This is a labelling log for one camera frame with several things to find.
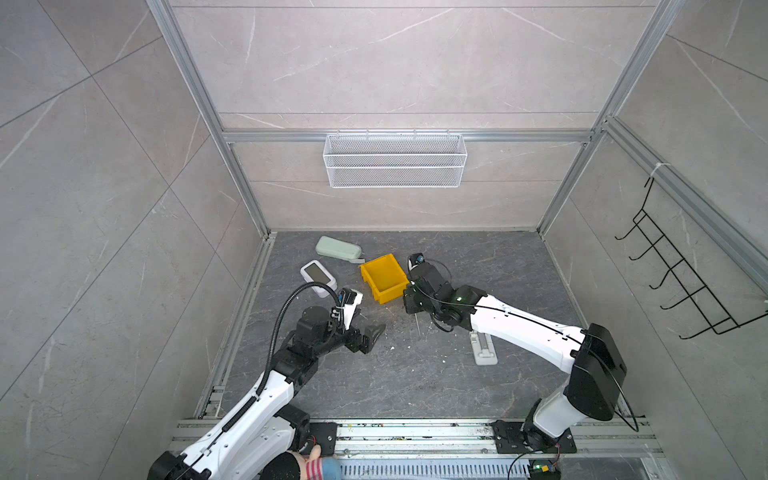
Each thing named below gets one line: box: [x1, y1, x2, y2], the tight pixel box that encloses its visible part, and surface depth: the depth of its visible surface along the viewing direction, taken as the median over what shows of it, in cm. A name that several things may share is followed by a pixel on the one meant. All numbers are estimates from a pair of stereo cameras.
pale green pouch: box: [315, 235, 365, 263], surface depth 113 cm
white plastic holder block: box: [469, 330, 498, 366], surface depth 88 cm
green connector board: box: [529, 459, 562, 480], surface depth 72 cm
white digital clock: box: [300, 259, 337, 298], surface depth 103 cm
